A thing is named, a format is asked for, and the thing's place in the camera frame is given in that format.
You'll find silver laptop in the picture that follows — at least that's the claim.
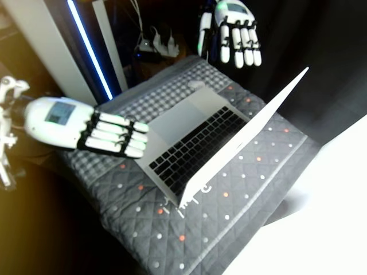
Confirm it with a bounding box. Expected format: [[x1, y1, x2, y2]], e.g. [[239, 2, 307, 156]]
[[134, 66, 310, 209]]

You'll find white power strip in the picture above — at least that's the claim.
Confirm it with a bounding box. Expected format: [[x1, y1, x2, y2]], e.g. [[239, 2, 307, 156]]
[[134, 25, 181, 57]]

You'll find black power adapter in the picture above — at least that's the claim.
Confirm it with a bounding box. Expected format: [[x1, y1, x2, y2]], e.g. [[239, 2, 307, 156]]
[[134, 48, 163, 63]]

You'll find white narrow panel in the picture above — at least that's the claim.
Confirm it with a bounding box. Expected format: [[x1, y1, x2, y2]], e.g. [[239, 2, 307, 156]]
[[92, 0, 128, 92]]

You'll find blue light strip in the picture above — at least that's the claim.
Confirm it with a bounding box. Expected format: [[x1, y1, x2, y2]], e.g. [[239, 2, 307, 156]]
[[67, 0, 114, 101]]

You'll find grey quilted dotted quilt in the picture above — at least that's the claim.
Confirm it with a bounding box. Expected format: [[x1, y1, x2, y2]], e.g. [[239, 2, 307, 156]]
[[58, 54, 322, 275]]

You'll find white cable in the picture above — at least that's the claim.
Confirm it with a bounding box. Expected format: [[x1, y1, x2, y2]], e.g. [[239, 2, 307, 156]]
[[130, 0, 145, 44]]

